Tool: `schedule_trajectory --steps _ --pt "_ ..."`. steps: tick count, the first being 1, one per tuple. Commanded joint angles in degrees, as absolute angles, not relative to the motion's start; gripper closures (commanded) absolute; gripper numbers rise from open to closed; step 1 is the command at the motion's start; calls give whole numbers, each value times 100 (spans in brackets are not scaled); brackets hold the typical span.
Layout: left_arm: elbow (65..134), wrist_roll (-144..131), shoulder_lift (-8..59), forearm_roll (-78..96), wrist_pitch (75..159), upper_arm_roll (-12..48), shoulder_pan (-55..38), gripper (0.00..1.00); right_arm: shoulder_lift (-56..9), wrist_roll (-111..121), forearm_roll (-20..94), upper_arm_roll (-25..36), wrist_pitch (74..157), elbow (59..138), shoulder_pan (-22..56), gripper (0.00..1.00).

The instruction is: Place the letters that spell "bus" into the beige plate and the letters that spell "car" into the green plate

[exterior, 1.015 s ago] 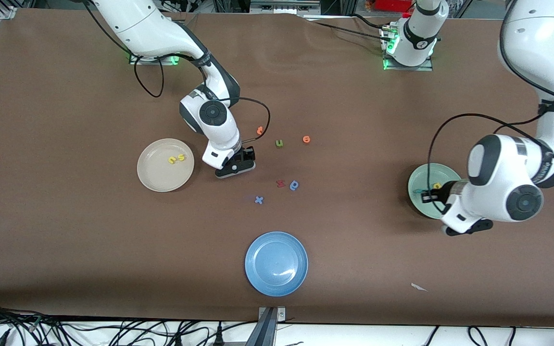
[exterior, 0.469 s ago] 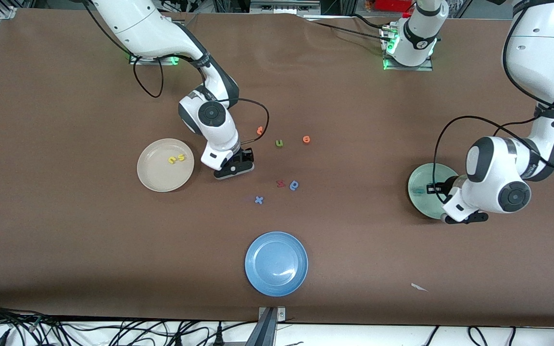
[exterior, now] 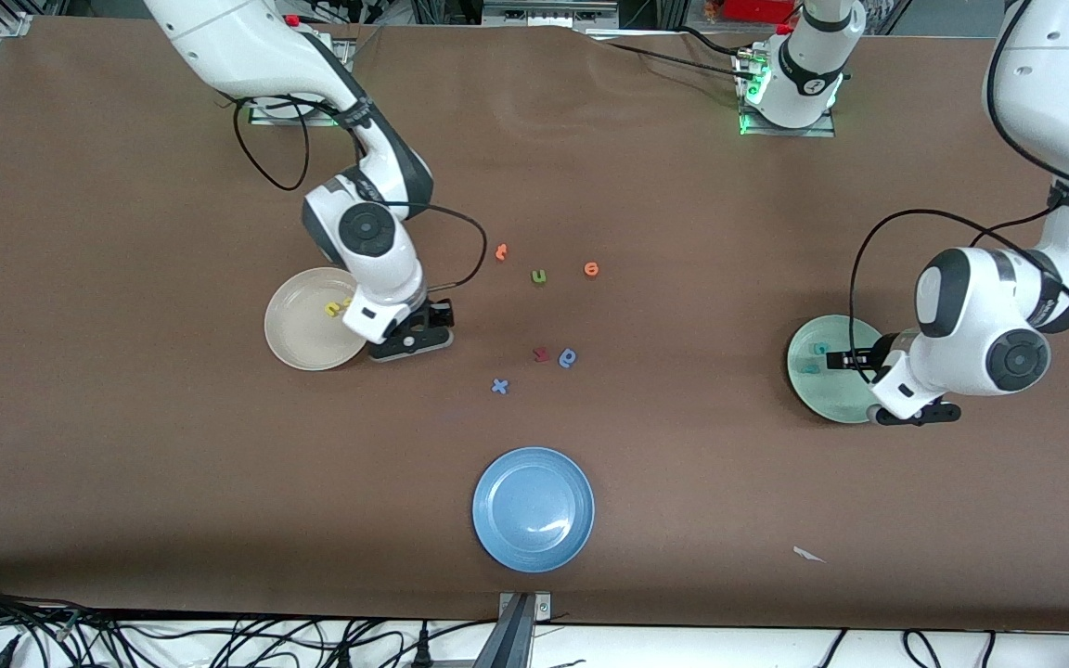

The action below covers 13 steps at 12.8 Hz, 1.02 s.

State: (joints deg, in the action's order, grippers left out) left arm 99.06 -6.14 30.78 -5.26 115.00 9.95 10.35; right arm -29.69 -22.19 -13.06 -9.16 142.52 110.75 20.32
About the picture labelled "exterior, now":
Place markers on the red box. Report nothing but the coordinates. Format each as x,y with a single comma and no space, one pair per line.
757,9

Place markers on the beige round plate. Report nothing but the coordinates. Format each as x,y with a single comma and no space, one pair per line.
302,334

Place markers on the blue round plate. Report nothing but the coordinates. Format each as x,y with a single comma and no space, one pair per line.
533,510

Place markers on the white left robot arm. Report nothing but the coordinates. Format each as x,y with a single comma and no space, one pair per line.
1054,93

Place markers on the black floor plug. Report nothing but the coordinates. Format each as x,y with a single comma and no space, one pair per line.
423,649

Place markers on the blue foam letter q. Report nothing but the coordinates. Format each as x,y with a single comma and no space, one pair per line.
572,362

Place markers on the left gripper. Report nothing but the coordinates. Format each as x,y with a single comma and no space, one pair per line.
878,358

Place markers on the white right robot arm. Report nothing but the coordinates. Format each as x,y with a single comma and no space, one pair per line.
363,227

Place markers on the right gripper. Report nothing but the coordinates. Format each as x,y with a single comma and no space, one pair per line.
433,314

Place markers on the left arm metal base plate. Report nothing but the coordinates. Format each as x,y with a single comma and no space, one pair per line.
813,132

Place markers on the green round plate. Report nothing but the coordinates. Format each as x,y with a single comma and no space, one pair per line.
804,394

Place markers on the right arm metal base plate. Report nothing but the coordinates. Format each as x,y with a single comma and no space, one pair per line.
265,119

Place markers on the grey metal camera post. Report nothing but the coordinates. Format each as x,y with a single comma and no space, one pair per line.
516,640

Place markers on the grey metal box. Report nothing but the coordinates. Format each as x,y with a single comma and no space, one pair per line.
548,14

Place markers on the white paper scrap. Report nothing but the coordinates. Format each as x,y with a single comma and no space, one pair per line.
808,555

